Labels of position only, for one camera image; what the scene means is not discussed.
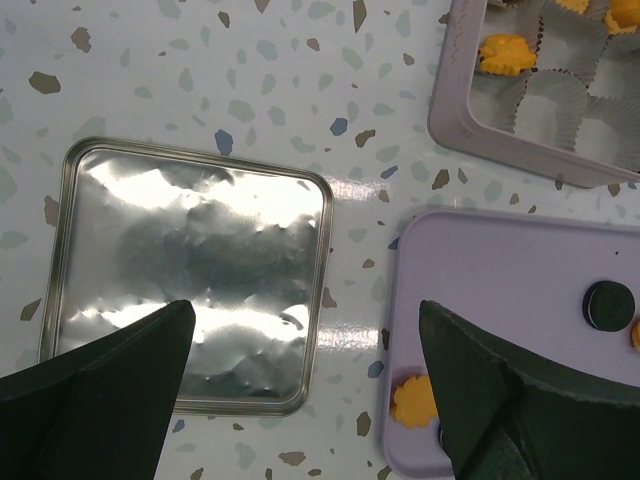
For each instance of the orange fish cookie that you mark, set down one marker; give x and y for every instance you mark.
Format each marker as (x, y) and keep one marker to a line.
(506, 55)

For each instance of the orange flower cookie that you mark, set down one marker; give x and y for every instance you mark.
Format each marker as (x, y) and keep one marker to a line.
(623, 16)
(413, 403)
(635, 336)

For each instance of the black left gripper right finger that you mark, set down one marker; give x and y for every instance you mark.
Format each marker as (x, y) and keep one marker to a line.
(508, 413)

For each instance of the pink cookie tin box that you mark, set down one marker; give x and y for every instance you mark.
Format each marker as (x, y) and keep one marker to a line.
(573, 117)

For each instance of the round orange cookie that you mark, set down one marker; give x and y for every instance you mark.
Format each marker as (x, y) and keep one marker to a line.
(577, 6)

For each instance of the silver tin lid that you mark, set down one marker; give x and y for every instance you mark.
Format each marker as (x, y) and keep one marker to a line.
(246, 243)

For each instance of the lilac plastic tray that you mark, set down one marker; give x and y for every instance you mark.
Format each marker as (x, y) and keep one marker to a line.
(522, 278)

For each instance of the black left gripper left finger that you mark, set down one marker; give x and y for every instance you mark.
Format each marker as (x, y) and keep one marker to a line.
(100, 411)

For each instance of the black sandwich cookie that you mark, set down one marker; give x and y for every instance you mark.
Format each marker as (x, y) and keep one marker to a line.
(440, 436)
(608, 306)

